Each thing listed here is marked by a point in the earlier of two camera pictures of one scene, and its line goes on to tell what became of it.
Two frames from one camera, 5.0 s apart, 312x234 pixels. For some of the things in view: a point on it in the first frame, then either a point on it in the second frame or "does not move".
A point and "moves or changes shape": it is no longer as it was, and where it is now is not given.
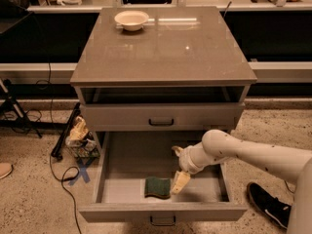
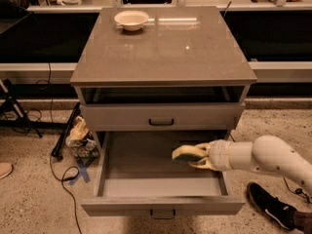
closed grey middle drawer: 163,116 does not move
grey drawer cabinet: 161,69 does not move
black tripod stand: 8,99 does not move
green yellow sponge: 158,187 moves or changes shape
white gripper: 185,160 → 219,154
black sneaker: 269,205 does not move
